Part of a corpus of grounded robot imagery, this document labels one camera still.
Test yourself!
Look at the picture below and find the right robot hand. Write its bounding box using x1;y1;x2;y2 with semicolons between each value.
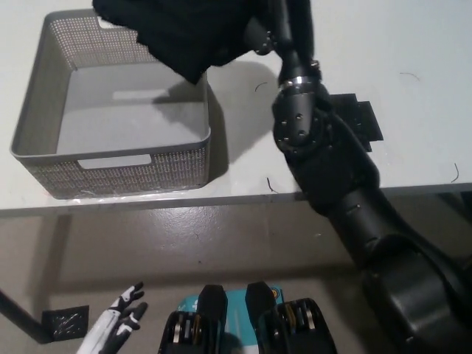
242;0;320;90

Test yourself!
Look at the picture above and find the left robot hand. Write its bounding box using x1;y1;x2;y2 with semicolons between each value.
79;282;148;354

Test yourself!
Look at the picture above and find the black t-shirt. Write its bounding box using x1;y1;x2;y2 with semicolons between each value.
91;0;261;85

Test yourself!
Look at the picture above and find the black floor tape patch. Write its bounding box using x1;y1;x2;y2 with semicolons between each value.
41;305;91;344

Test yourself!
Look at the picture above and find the black left robot body block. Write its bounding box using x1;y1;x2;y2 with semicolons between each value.
159;283;229;354

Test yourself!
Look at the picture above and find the black robot body block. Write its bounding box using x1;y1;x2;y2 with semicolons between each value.
159;283;229;354
245;282;339;354

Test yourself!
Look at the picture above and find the black metal table leg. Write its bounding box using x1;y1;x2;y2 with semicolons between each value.
0;287;49;344

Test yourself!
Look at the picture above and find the black table tape patch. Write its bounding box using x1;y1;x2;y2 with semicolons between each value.
329;93;384;152

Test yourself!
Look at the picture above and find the clear tape strip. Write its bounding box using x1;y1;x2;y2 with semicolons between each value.
69;187;207;203

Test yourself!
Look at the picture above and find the black right robot body block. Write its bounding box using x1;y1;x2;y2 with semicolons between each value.
245;282;339;354

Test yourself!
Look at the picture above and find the grey perforated plastic basket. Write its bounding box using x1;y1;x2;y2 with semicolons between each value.
9;10;212;201

